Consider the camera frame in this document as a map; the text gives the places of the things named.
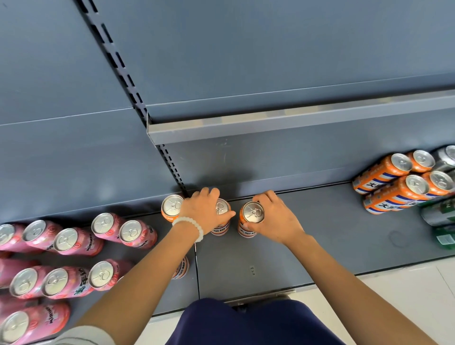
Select person's right hand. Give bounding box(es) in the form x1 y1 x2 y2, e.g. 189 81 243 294
245 190 307 246

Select person's left hand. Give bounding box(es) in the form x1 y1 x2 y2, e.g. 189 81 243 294
181 187 237 244

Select orange striped drink can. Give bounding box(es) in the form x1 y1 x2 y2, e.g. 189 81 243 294
352 153 413 195
172 255 190 281
363 174 431 216
407 150 436 174
161 194 186 223
422 171 455 198
237 201 266 239
210 198 232 237

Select person's right forearm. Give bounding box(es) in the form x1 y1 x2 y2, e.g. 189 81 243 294
284 234 438 345

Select person's left forearm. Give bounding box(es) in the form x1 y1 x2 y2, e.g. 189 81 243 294
76 227 200 345

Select navy blue trousers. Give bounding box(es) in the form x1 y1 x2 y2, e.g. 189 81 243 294
176 298 346 345

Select group of pink drink cans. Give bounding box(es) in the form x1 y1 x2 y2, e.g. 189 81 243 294
0 213 158 345

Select gray slotted shelf upright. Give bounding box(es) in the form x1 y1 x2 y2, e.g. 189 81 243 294
76 0 189 197

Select silver and green drink can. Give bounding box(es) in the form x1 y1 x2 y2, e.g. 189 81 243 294
421 197 455 227

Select white sleeve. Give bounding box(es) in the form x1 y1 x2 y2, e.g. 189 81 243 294
53 325 116 345

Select white bead bracelet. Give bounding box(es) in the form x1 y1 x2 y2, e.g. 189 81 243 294
172 216 204 243

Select gray shelf with price rail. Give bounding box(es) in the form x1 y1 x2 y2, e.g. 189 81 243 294
146 73 455 145

